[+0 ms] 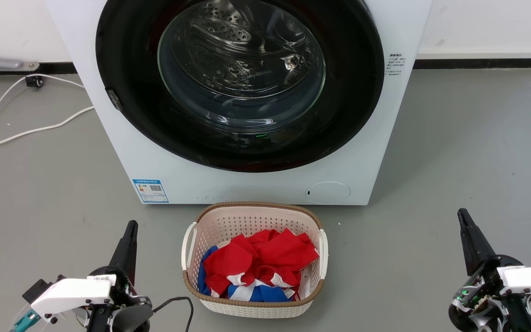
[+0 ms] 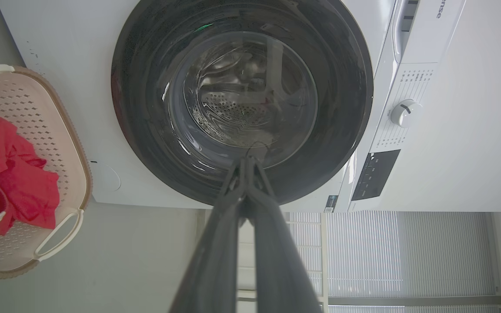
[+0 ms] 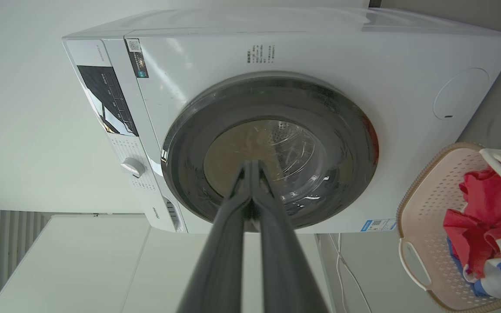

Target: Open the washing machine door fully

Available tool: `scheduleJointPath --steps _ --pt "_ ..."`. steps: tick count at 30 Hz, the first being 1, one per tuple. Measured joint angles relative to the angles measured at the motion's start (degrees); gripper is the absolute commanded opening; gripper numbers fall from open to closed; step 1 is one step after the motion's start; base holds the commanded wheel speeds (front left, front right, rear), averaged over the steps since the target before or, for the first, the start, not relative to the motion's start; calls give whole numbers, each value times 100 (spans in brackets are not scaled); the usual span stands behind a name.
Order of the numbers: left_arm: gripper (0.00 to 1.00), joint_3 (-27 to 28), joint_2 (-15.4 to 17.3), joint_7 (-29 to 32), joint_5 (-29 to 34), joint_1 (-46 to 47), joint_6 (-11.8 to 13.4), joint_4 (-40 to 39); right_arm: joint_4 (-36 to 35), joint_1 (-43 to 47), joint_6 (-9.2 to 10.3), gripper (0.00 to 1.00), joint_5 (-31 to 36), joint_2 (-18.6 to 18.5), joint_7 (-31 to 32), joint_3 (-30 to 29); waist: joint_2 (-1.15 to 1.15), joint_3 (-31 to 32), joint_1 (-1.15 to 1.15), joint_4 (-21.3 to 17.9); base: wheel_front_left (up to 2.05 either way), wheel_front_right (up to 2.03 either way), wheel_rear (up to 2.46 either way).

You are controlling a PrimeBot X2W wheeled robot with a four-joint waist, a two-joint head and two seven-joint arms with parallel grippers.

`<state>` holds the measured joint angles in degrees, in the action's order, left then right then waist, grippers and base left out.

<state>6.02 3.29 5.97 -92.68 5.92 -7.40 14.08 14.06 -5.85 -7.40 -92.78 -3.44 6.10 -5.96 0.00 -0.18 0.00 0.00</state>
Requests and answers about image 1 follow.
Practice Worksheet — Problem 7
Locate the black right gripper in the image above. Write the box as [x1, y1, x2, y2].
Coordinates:
[448, 208, 531, 332]

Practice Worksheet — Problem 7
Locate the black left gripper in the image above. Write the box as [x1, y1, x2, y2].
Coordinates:
[86, 220, 153, 332]

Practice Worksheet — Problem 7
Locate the white front-load washing machine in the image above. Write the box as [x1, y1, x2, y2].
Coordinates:
[44, 0, 433, 206]

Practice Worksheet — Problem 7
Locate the black round washer door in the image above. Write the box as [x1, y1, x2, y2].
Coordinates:
[95, 0, 385, 173]

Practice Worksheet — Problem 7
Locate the blue energy label sticker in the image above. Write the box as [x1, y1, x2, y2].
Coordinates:
[132, 179, 170, 204]

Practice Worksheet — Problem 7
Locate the beige perforated laundry basket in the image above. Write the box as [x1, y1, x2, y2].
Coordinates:
[181, 202, 329, 319]

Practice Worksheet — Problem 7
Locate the blue and white garment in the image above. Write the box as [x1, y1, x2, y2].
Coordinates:
[197, 245, 296, 303]

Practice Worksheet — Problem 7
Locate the red garment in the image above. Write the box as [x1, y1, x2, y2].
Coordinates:
[203, 228, 319, 297]

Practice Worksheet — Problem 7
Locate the round white filter cover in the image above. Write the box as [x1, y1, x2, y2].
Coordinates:
[305, 181, 351, 205]

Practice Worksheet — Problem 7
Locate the small printed warning sticker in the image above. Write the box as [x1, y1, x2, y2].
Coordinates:
[385, 53, 406, 77]

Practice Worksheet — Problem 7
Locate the grey pipe with floor flange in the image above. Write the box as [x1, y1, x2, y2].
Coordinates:
[0, 45, 40, 72]

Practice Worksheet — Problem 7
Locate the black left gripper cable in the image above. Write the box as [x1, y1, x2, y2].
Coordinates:
[151, 296, 195, 332]

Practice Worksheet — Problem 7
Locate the white power cable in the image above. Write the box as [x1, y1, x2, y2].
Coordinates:
[0, 106, 95, 154]

